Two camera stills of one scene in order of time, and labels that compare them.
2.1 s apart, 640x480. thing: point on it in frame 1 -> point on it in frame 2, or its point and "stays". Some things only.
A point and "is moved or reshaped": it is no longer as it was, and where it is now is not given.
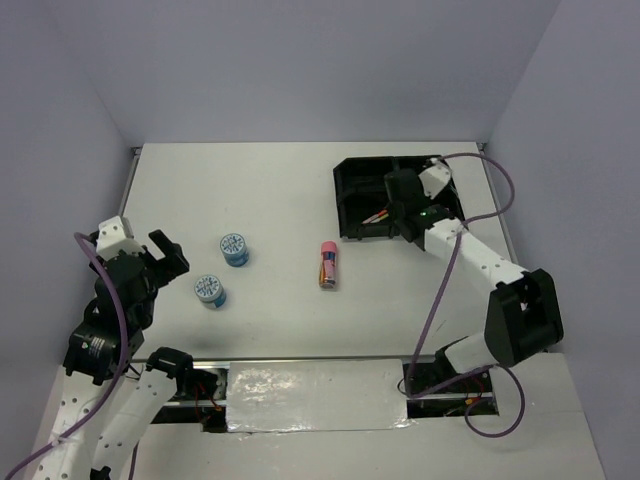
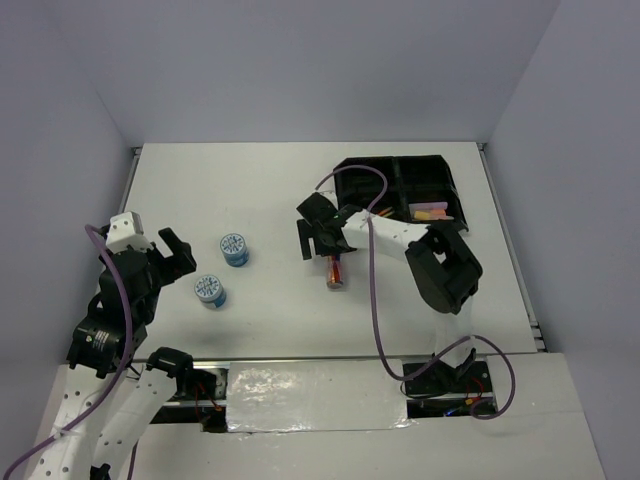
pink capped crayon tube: [328, 265] is moved or reshaped
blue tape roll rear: [234, 249] stays
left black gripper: [174, 262] stays
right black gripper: [428, 199] -> [328, 250]
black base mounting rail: [429, 390] stays
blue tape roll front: [210, 291] stays
